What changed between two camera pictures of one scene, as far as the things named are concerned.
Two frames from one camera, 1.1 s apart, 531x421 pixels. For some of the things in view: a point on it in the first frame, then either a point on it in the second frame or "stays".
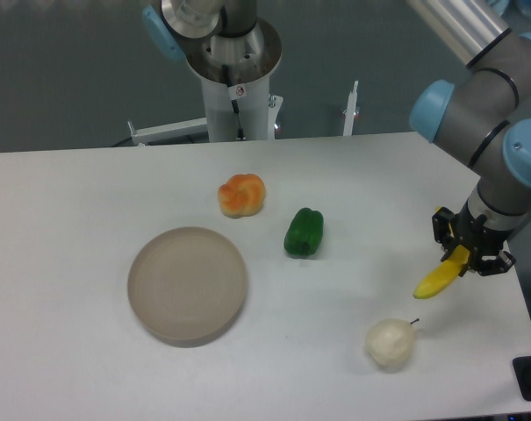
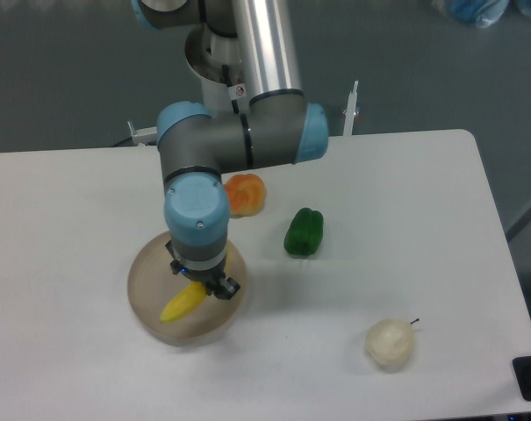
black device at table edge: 530,374 stays
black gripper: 480,240 to 208,278
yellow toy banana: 442,275 to 186,300
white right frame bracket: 351,111 stays
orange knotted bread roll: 242,196 stays
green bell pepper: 304,233 stays
